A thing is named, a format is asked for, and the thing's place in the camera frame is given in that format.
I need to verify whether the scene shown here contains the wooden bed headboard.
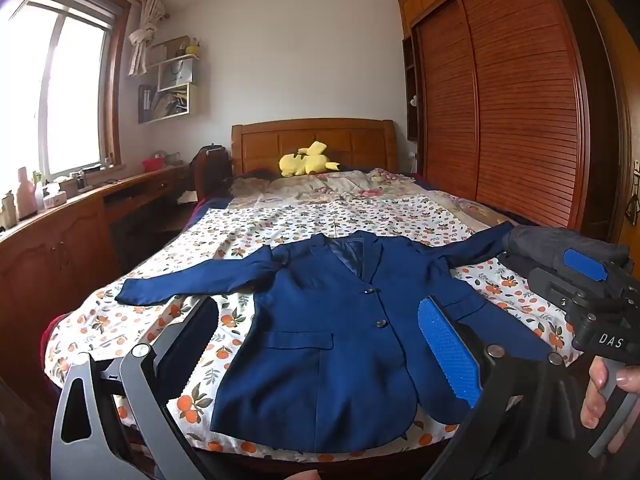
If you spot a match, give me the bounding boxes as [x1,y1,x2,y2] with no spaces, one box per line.
[231,118,399,177]

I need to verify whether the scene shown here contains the yellow plush toy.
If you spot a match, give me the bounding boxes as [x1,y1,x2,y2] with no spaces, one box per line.
[278,141,343,178]

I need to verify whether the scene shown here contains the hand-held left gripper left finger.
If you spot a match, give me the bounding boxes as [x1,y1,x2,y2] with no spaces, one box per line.
[50,297,221,480]

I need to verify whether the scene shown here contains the pink white bottle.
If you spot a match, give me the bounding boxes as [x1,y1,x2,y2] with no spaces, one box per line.
[15,166,39,221]

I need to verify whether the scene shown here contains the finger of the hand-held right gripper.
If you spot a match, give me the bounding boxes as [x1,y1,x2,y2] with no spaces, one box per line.
[527,266,593,311]
[562,249,633,283]

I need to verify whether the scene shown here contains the dark bag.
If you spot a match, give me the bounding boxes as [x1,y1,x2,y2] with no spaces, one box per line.
[192,142,233,201]

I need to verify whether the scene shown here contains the tissue box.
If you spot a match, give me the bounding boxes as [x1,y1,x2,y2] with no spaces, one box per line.
[42,183,69,209]

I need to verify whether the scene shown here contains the floral quilt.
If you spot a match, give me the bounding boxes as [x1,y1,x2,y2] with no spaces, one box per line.
[230,167,506,226]

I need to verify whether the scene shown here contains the window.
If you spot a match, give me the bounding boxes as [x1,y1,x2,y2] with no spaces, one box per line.
[0,0,132,181]

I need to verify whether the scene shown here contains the wooden door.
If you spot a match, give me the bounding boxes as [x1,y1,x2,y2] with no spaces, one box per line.
[575,0,640,251]

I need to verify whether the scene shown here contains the white wall shelves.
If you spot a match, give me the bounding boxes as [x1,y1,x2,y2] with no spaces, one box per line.
[137,35,202,125]

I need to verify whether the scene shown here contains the person's right hand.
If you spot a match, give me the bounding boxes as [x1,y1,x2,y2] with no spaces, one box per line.
[580,360,640,428]

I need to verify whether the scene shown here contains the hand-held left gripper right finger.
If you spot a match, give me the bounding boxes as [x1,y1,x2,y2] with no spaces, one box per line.
[417,296,586,480]

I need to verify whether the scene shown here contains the wooden louvered wardrobe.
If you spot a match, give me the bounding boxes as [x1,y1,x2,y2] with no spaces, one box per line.
[398,0,621,241]

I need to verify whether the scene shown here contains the tied beige curtain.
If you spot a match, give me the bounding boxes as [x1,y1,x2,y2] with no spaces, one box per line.
[127,0,168,77]

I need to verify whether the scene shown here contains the navy blue blazer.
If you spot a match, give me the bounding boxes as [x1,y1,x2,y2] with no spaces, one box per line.
[115,221,551,453]

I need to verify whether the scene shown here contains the bed with orange-print sheet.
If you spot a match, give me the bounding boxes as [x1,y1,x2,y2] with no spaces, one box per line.
[42,192,586,463]

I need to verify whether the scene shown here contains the dark grey folded clothes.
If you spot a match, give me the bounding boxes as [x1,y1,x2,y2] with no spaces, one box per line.
[500,224,632,267]

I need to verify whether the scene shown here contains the wooden desk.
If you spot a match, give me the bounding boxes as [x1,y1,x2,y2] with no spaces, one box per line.
[0,162,201,391]

